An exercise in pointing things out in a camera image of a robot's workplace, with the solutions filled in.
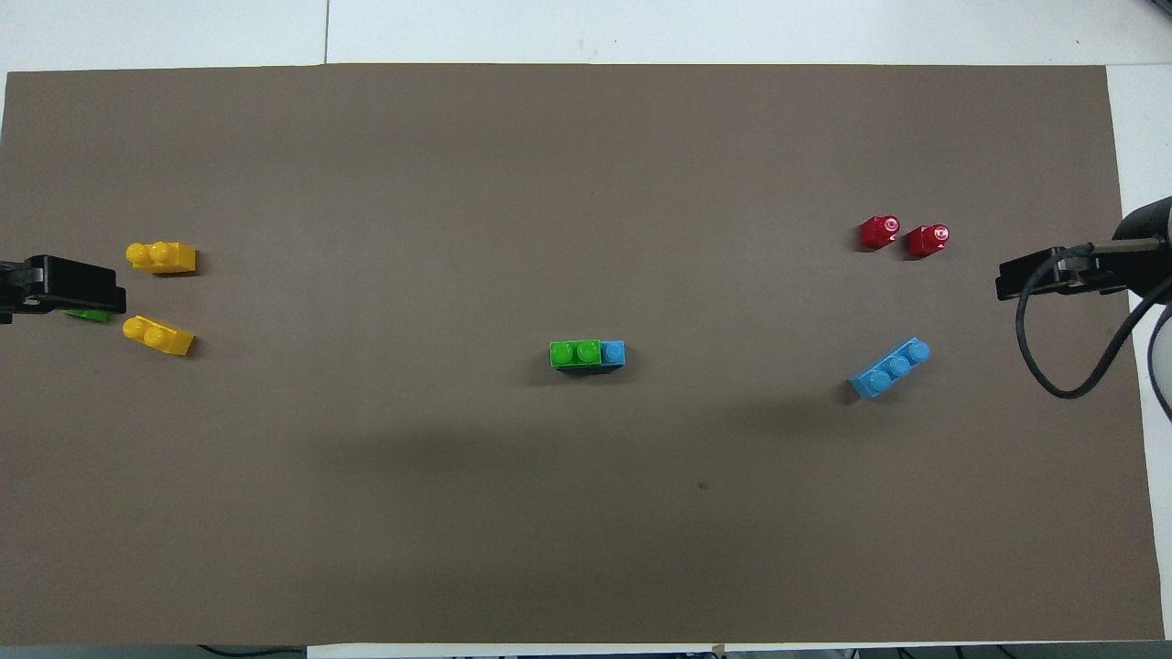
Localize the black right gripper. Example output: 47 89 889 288
996 196 1172 301

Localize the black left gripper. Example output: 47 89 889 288
0 255 126 326

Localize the yellow two-stud toy block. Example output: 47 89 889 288
125 241 197 275
123 315 196 357

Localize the brown table mat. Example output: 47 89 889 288
0 62 1166 646

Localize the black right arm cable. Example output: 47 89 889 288
1015 242 1168 400

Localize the black cable under table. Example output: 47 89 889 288
197 643 308 659

